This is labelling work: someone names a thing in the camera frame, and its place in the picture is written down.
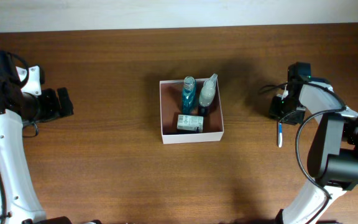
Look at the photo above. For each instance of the clear spray bottle purple liquid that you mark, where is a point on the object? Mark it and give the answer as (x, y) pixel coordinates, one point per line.
(207, 95)

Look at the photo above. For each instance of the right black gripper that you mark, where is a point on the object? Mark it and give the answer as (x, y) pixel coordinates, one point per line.
(286, 112)

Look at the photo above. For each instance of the teal mouthwash bottle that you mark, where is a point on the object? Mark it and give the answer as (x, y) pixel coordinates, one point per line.
(188, 94)

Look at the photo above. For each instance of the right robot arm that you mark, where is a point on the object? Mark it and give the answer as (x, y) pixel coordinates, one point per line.
(326, 143)

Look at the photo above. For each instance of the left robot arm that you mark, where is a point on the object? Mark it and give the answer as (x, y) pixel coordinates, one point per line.
(23, 103)

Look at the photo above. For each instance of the white open cardboard box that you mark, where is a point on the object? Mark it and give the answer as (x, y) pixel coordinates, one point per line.
(170, 108)

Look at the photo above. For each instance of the green white small box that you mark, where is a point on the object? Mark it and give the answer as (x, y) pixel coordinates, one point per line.
(190, 123)

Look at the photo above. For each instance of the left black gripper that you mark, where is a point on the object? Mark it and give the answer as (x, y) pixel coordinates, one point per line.
(52, 103)

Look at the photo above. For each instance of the blue white toothbrush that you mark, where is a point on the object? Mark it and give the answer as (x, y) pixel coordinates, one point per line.
(280, 135)

